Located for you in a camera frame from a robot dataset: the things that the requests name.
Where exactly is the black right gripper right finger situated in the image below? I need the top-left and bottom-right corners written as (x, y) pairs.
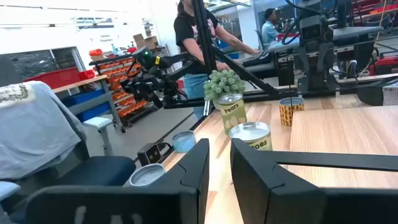
top-left (229, 138), bottom-right (398, 224)

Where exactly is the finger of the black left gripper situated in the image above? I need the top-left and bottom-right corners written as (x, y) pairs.
top-left (317, 42), bottom-right (336, 78)
top-left (294, 43), bottom-right (308, 78)

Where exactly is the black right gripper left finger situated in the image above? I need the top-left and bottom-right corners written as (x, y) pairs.
top-left (24, 138), bottom-right (211, 224)

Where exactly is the yellow bean-print can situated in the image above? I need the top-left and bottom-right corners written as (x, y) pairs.
top-left (279, 96), bottom-right (305, 127)

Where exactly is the short light blue can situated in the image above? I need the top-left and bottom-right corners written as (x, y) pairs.
top-left (172, 130), bottom-right (197, 154)

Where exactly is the blue tomatoes can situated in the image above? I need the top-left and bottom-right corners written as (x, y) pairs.
top-left (229, 121), bottom-right (274, 152)

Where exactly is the green pears can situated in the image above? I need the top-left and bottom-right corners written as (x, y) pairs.
top-left (217, 93), bottom-right (248, 136)

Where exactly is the grey background table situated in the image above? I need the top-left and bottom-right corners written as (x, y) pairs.
top-left (242, 26), bottom-right (385, 74)

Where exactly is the teal pink smiley can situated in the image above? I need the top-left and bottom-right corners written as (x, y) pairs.
top-left (129, 163), bottom-right (166, 187)

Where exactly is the seated person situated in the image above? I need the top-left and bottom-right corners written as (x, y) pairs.
top-left (261, 7), bottom-right (282, 47)

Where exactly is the red storage rack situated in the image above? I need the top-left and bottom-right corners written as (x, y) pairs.
top-left (353, 0), bottom-right (398, 16)

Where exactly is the black bin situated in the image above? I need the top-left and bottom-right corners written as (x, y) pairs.
top-left (356, 79), bottom-right (385, 106)

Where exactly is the red equipment case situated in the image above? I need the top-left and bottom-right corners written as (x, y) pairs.
top-left (368, 55), bottom-right (398, 77)

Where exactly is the white mesh basket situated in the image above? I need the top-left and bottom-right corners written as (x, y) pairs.
top-left (382, 85), bottom-right (398, 106)

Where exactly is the dark blue chair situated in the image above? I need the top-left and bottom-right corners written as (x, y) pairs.
top-left (0, 141), bottom-right (137, 224)

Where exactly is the green artificial plant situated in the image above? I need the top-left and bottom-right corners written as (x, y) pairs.
top-left (203, 70), bottom-right (246, 110)

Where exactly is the rack of orange bins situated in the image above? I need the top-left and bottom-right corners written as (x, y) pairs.
top-left (89, 53), bottom-right (158, 128)

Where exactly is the standing person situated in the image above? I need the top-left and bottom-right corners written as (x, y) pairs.
top-left (173, 0), bottom-right (259, 121)

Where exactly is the blue storage bin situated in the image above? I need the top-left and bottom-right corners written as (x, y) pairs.
top-left (76, 102), bottom-right (111, 123)
top-left (60, 88), bottom-right (106, 107)

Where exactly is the cardboard box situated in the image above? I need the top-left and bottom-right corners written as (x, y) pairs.
top-left (132, 33), bottom-right (146, 49)
top-left (143, 35), bottom-right (159, 50)

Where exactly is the grey workbench wooden top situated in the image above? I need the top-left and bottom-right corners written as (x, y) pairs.
top-left (52, 74), bottom-right (127, 133)

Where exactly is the small red bin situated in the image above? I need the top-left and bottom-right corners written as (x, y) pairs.
top-left (77, 69), bottom-right (96, 81)

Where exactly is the large red bin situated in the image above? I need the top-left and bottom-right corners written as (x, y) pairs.
top-left (23, 67), bottom-right (81, 90)

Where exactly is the small black table camera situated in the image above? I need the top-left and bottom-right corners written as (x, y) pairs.
top-left (137, 142), bottom-right (162, 167)

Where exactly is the black camera cable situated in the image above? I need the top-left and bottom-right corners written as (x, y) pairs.
top-left (157, 141), bottom-right (174, 156)

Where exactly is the wooden shelf black metal frame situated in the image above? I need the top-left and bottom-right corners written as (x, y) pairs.
top-left (267, 105), bottom-right (398, 190)

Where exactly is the black rig frame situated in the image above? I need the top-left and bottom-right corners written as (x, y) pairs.
top-left (164, 0), bottom-right (312, 109)

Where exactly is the dark wall window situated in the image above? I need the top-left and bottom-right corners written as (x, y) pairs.
top-left (0, 46), bottom-right (86, 88)

